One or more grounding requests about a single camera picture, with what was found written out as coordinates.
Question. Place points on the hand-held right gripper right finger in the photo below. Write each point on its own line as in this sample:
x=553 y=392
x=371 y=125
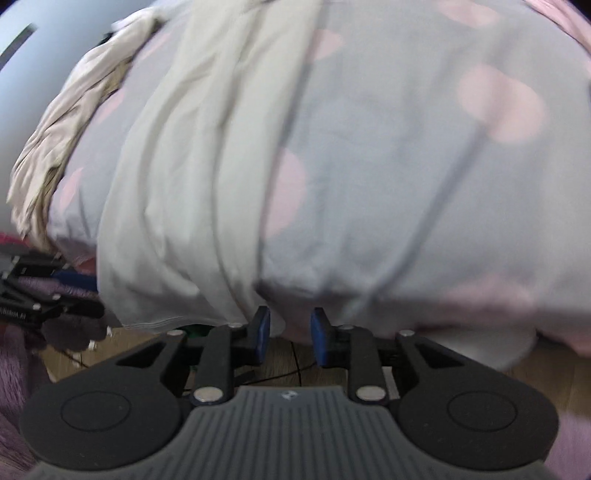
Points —
x=318 y=332

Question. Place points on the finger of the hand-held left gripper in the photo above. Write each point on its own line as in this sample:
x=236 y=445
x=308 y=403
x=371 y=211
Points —
x=76 y=281
x=83 y=309

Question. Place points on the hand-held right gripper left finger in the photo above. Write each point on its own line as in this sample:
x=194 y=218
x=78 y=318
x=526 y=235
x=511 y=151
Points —
x=262 y=332

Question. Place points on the pale grey shirt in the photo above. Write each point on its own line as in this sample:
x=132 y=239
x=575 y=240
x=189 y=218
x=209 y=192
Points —
x=184 y=184

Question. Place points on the beige garment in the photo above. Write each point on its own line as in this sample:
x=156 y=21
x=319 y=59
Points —
x=60 y=138

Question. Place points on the grey wall switch strip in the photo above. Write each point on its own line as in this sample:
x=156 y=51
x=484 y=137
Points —
x=16 y=44

